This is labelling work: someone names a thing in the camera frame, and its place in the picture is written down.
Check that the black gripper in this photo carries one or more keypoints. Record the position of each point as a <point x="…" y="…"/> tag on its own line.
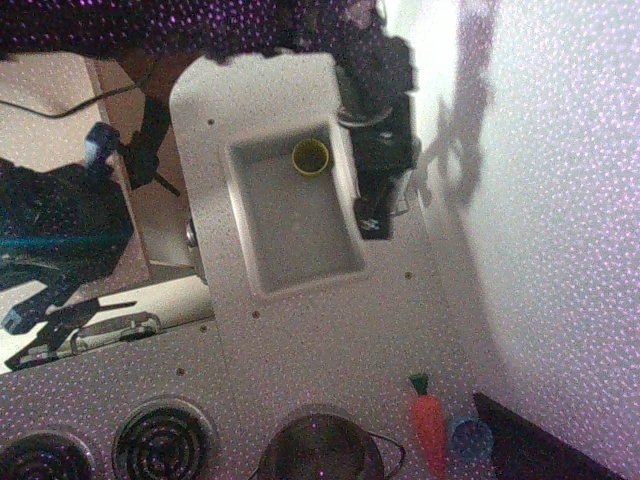
<point x="383" y="153"/>

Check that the silver faucet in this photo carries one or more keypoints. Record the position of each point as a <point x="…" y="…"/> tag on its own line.
<point x="410" y="192"/>

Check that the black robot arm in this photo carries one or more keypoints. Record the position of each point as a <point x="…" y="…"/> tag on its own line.
<point x="172" y="34"/>

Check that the grey toy sink basin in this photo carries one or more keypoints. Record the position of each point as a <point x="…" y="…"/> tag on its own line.
<point x="296" y="232"/>

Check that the yellow-green plastic cup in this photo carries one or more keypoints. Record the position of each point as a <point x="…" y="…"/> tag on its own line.
<point x="310" y="157"/>

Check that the orange toy carrot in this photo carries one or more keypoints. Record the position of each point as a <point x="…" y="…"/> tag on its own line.
<point x="428" y="417"/>

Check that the dark metal pot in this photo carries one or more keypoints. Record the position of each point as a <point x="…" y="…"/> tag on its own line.
<point x="326" y="446"/>

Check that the blue plastic cup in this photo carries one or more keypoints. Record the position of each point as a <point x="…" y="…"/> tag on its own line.
<point x="469" y="439"/>

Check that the black bag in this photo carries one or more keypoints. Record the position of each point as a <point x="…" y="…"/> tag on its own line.
<point x="71" y="224"/>

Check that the black spiral stove burner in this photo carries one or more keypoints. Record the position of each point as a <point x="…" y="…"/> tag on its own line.
<point x="166" y="438"/>

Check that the blue-tipped black clamp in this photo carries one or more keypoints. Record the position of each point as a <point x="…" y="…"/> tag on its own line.
<point x="59" y="320"/>

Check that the black spiral burner left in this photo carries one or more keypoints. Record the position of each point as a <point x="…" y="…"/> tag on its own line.
<point x="46" y="454"/>

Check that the black camera tripod clamp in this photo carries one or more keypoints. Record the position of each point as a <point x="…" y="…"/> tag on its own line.
<point x="140" y="155"/>

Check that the silver oven door handle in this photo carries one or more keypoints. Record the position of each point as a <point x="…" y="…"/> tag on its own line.
<point x="126" y="328"/>

